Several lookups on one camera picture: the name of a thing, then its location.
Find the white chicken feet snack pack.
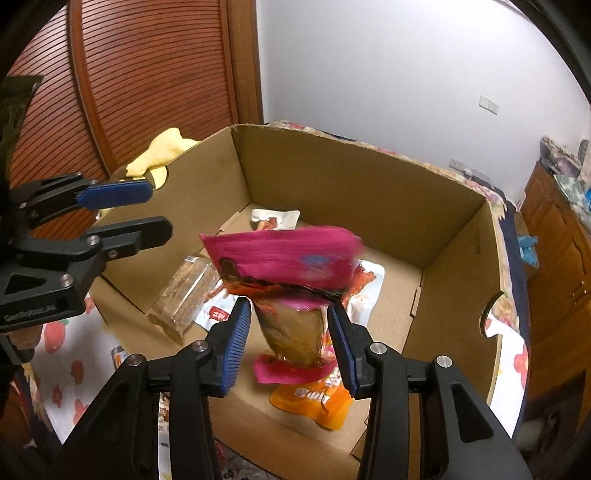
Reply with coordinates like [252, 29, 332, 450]
[250, 208, 301, 230]

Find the orange chicken feet snack pack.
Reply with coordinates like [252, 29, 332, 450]
[253, 260, 385, 430]

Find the white floral strawberry bedsheet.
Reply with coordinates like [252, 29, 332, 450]
[32, 297, 129, 442]

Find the brown cardboard box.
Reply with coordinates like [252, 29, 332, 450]
[87, 123, 505, 480]

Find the red white snack packet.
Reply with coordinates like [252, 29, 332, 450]
[194, 282, 238, 331]

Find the brown louvered wardrobe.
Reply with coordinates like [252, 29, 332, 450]
[0, 0, 264, 241]

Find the brown cracker bar pack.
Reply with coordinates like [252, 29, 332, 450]
[147, 256, 223, 342]

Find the white wall switch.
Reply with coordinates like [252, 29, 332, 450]
[478, 96, 500, 115]

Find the yellow Pikachu plush toy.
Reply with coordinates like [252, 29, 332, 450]
[124, 127, 199, 190]

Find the pink snack packet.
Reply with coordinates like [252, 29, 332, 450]
[200, 226, 363, 368]

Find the wooden sideboard cabinet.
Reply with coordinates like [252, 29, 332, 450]
[520, 161, 591, 416]

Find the person's left hand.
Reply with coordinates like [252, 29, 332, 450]
[7, 325, 43, 350]

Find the folded clothes pile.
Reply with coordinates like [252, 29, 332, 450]
[540, 136, 582, 178]

